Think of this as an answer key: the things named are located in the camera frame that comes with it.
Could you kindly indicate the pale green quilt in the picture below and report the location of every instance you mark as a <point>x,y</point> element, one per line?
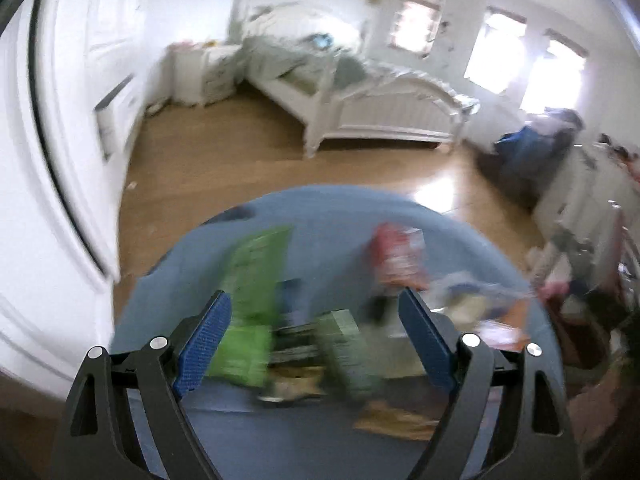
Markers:
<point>295,55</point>

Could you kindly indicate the white dresser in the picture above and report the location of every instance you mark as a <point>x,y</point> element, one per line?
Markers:
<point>580,195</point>

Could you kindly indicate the window with brown blind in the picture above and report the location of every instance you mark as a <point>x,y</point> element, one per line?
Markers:
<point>417,15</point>

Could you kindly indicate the green snack packet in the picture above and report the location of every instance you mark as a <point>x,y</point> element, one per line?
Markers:
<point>250,280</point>

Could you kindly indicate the yellow-brown crumpled wrapper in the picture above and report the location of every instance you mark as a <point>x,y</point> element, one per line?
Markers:
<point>295,382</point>

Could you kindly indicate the red snack packet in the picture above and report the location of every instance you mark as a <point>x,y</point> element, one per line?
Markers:
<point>395,255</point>

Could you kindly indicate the brown paper wrapper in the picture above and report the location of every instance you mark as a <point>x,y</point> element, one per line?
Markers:
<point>395,422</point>

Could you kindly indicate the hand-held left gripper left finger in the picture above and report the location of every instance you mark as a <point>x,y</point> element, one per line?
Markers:
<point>205,345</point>

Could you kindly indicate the white nightstand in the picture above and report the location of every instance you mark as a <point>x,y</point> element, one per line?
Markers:
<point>207,72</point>

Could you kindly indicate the green patterned box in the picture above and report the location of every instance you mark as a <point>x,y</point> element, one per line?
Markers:
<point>345,350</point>

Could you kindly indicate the bright window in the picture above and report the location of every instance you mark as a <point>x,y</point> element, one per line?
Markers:
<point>555,75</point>
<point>495,52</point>

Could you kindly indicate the orange and pink packet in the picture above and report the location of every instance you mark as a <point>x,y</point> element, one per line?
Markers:
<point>505,332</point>

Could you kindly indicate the white and blue wrapper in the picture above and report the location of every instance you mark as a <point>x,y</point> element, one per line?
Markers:
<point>470,290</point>

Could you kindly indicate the white bed frame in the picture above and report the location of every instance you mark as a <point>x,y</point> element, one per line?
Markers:
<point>390,110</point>

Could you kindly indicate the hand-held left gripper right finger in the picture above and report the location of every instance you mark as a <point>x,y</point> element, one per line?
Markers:
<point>425,340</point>

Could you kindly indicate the white wardrobe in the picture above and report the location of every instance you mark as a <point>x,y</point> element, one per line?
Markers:
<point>60,135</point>

